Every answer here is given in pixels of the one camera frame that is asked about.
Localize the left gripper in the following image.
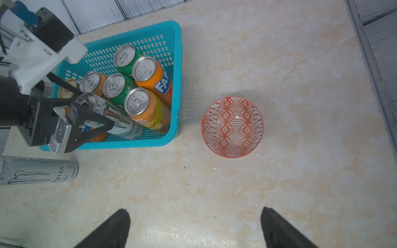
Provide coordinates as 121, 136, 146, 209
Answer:
18, 95, 115, 153

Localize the gold green can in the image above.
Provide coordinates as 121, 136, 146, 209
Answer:
57, 78, 80, 99

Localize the orange can middle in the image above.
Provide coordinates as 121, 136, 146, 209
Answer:
80, 70, 108, 98

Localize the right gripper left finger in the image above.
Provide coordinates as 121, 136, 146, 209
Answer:
75, 209, 131, 248

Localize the white Monster can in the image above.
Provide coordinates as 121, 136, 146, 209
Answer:
1, 156, 79, 185
75, 93, 144, 140

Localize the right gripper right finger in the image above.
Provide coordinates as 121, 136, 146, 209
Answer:
260, 207, 317, 248

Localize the green can middle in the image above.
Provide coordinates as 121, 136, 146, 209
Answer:
102, 73, 138, 109

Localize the green can rear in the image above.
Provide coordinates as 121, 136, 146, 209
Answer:
113, 43, 143, 77

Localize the orange can front right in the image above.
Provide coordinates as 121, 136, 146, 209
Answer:
124, 87, 171, 134

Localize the orange fanta can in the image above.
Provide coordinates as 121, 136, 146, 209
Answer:
132, 55, 173, 108
53, 106, 108, 142

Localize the teal plastic basket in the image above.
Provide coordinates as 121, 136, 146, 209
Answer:
56, 21, 183, 150

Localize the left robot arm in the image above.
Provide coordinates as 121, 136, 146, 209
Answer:
1, 76, 114, 154

